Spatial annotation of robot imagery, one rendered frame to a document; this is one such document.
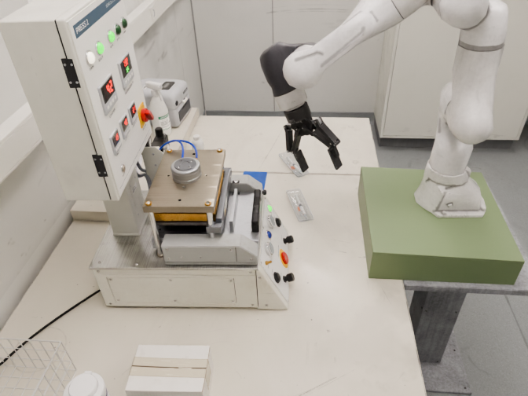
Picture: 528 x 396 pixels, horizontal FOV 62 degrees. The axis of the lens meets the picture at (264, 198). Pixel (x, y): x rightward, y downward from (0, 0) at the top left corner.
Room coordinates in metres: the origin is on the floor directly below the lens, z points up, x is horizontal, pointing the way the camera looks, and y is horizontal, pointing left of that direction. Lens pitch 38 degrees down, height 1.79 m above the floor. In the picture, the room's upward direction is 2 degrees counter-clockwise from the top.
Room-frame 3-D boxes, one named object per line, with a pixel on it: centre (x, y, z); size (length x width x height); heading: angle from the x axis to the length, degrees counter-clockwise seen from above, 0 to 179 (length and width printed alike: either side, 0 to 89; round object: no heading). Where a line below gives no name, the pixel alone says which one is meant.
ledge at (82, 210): (1.65, 0.51, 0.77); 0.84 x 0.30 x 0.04; 173
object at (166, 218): (0.99, 0.21, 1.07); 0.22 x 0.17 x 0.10; 176
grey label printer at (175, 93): (1.95, 0.47, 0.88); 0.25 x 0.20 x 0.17; 77
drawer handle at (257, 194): (0.97, 0.02, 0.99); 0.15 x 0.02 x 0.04; 176
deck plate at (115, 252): (0.99, 0.24, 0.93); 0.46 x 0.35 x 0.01; 86
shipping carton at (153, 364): (0.58, 0.24, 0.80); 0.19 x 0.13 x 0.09; 83
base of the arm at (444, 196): (1.13, -0.62, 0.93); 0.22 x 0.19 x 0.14; 79
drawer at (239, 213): (0.98, 0.16, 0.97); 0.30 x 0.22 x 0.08; 86
